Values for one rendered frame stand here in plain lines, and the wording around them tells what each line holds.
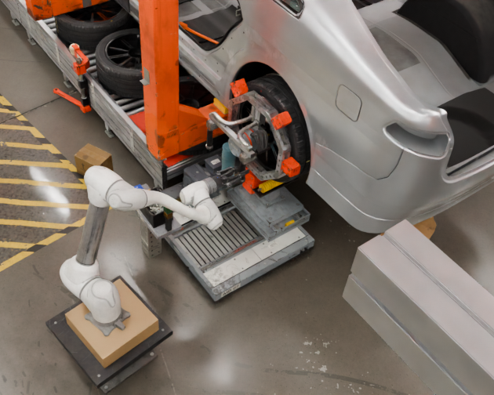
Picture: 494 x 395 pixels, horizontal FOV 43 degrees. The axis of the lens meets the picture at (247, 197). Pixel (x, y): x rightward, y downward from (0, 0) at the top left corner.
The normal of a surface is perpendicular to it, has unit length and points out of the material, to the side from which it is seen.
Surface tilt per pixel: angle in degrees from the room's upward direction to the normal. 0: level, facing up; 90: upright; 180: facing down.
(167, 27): 90
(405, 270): 0
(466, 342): 0
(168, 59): 90
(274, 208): 0
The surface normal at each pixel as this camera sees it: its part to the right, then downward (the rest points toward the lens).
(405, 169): -0.27, 0.68
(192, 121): 0.59, 0.62
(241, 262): 0.07, -0.68
